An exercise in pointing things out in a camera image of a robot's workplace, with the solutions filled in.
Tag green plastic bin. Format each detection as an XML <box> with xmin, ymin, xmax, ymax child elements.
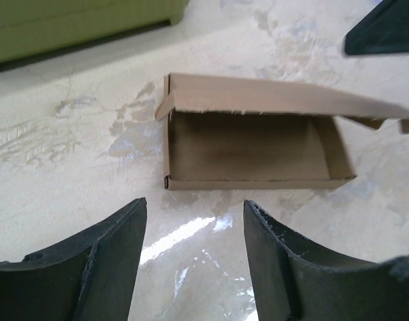
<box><xmin>0</xmin><ymin>0</ymin><xmax>188</xmax><ymax>63</ymax></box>

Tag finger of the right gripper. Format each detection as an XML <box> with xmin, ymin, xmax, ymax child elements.
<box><xmin>344</xmin><ymin>0</ymin><xmax>409</xmax><ymax>56</ymax></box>

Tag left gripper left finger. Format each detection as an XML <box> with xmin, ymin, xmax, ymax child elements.
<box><xmin>0</xmin><ymin>198</ymin><xmax>147</xmax><ymax>320</ymax></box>

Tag brown cardboard box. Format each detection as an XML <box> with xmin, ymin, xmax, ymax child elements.
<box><xmin>154</xmin><ymin>73</ymin><xmax>409</xmax><ymax>190</ymax></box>

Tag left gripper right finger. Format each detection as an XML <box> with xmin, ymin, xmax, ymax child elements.
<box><xmin>243</xmin><ymin>200</ymin><xmax>409</xmax><ymax>321</ymax></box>

